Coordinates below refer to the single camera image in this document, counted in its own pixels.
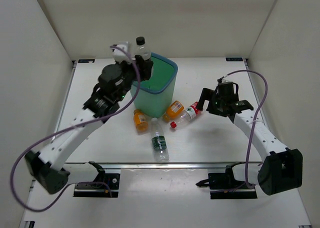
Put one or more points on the orange juice bottle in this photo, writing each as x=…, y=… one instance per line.
x=173, y=111
x=140, y=121

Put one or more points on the left blue table sticker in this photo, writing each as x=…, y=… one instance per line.
x=86, y=61

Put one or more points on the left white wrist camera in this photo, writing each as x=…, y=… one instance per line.
x=120, y=51

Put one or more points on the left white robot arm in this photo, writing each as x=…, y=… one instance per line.
x=47, y=165

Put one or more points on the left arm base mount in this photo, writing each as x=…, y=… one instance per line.
x=106, y=183

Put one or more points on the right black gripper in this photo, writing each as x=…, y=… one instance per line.
x=208, y=94

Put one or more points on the clear bottle black cap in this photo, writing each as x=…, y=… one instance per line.
x=141, y=48

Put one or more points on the clear bottle green label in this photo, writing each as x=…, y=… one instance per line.
x=158, y=141

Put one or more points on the green plastic bin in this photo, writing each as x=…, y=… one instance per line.
x=156, y=94

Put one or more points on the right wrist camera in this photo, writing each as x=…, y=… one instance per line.
x=227, y=87

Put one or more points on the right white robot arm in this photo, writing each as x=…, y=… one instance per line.
x=281, y=168

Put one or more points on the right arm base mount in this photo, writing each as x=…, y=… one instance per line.
x=223, y=186

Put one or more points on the clear bottle red label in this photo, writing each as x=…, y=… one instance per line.
x=187, y=116

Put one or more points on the right blue table sticker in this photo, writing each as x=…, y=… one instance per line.
x=234, y=59

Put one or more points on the blue table sticker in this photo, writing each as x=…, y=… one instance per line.
x=234, y=59
x=86, y=61

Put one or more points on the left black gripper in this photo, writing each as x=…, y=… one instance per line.
x=144, y=67

